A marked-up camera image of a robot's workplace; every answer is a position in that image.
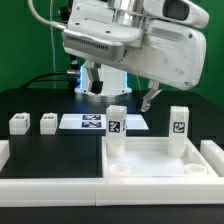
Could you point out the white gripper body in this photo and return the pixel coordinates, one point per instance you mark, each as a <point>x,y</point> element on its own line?
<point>172,49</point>

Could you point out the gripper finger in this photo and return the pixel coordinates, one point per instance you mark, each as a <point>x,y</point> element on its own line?
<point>153,92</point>
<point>95,85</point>

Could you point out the white square tabletop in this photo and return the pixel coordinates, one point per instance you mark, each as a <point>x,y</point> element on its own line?
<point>147,157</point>

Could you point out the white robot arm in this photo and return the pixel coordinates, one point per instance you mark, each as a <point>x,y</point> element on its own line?
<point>106,80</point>

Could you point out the white right fence piece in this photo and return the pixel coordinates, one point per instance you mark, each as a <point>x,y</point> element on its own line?
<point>214,155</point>

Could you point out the white fence piece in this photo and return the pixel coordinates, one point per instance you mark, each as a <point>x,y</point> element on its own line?
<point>214,155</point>
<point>4,153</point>

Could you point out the white left fence piece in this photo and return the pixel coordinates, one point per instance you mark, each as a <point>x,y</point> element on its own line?
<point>4,153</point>

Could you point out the white front fence bar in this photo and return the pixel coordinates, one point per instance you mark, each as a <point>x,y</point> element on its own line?
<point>110,191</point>

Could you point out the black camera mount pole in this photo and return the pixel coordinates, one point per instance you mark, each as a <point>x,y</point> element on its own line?
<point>74,73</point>

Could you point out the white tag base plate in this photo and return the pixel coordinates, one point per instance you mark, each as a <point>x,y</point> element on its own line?
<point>98,121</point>

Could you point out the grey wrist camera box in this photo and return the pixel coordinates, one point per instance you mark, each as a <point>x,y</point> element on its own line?
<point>99,39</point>

